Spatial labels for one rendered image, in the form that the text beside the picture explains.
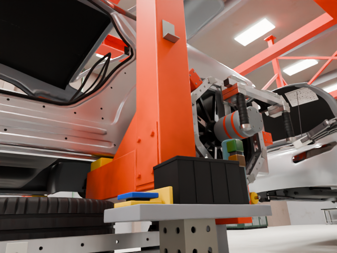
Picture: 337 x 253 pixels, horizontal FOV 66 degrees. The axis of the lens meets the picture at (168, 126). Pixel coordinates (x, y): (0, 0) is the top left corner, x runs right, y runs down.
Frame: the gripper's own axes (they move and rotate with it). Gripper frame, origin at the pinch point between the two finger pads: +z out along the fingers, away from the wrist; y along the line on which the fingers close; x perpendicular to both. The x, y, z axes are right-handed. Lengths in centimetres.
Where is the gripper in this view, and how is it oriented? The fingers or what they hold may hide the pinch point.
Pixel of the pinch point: (302, 142)
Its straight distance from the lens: 120.7
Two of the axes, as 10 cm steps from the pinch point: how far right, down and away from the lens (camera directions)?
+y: -7.6, -2.0, -6.2
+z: -6.2, 5.3, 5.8
